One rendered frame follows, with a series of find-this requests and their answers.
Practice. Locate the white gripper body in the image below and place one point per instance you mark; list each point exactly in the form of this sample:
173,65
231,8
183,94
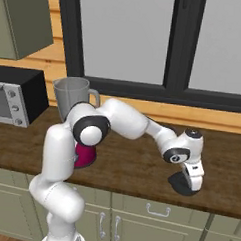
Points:
196,181

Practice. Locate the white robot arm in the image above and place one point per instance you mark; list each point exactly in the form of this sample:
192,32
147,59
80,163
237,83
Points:
126,118

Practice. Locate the grey jug blender magenta base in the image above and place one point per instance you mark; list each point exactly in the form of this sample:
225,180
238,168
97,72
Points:
71,93

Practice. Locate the green drawer front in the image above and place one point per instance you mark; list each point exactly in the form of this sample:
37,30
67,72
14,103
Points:
181,209
95,196
9,178

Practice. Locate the green cupboard door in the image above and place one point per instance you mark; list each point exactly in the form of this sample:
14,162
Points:
10,213
92,227
153,236
225,236

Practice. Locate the black framed window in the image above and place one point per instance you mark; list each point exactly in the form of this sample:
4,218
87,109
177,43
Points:
178,48

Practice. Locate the black and silver toaster oven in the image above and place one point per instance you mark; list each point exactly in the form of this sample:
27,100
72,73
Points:
25,87

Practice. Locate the olive green wall cupboard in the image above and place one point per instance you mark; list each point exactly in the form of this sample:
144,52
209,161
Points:
22,19

